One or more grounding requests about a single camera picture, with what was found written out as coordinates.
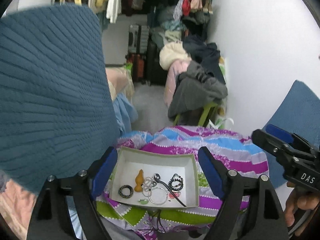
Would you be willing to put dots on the pink hair clip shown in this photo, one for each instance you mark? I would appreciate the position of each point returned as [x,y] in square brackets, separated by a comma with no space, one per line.
[174,195]

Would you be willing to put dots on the pink pillow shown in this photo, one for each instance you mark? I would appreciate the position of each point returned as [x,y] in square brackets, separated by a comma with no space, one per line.
[120,81]

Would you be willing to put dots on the cream fluffy blanket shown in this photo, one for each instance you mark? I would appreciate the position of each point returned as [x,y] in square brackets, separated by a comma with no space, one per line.
[171,52]

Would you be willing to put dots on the colourful striped floral quilt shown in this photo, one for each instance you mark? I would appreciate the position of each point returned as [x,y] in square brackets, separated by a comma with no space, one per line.
[235,151]

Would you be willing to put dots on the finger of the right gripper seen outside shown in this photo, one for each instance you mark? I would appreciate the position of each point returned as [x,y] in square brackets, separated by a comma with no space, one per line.
[279,133]

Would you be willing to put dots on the black beaded bangle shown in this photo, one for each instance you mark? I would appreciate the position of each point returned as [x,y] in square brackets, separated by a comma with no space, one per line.
[126,191]

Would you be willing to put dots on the black grey suitcase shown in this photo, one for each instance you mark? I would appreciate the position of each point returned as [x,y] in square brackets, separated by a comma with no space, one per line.
[138,39]

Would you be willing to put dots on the orange gourd pendant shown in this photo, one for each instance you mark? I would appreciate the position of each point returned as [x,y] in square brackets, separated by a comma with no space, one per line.
[139,180]

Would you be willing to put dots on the white hanging shirt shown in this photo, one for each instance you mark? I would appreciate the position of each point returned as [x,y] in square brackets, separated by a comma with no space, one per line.
[113,10]

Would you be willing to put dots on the green plastic stool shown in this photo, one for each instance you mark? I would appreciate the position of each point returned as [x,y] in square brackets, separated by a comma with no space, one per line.
[198,117]

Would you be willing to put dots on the person's right hand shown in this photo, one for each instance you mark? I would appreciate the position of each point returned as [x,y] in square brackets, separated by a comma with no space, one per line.
[306,201]

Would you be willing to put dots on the navy dark garment pile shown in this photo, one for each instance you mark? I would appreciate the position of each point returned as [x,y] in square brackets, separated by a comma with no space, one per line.
[207,55]

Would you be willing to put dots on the white cardboard box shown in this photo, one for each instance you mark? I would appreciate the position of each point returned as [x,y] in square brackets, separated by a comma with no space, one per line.
[177,171]

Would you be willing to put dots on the green round hair clip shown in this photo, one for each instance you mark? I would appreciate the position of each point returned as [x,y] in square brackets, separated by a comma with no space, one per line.
[143,201]

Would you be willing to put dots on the dark grey fleece garment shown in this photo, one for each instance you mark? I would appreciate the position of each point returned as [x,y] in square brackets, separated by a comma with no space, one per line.
[194,89]

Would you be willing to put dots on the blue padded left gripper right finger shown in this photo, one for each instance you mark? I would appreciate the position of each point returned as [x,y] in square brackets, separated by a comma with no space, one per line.
[265,218]

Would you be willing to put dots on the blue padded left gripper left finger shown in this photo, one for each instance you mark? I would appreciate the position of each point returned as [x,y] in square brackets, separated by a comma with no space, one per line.
[50,218]

